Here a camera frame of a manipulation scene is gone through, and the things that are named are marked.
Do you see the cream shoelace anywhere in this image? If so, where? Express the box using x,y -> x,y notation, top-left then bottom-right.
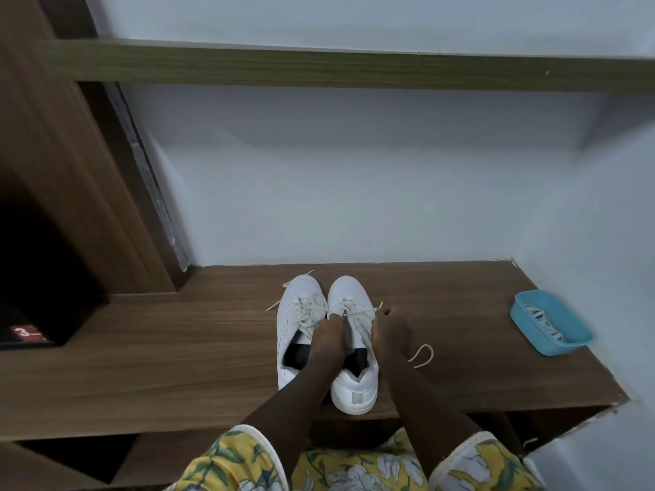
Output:
265,269 -> 328,336
337,299 -> 435,369

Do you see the person's left forearm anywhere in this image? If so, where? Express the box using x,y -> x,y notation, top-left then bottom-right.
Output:
240,352 -> 341,456

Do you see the person's left hand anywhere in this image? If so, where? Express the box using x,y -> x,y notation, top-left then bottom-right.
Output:
309,315 -> 351,359

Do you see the blue plastic basket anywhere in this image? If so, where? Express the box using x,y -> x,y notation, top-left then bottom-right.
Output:
509,289 -> 594,357

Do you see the wooden wall shelf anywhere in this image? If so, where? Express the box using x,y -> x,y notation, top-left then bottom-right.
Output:
38,38 -> 655,93

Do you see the person's right hand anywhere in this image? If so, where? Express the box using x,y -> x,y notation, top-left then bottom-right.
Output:
369,306 -> 414,365

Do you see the person's right forearm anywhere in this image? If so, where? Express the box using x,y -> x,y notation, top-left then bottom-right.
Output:
381,352 -> 495,466

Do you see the white sneaker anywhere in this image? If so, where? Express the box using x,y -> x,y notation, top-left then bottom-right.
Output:
276,274 -> 328,390
326,275 -> 381,417

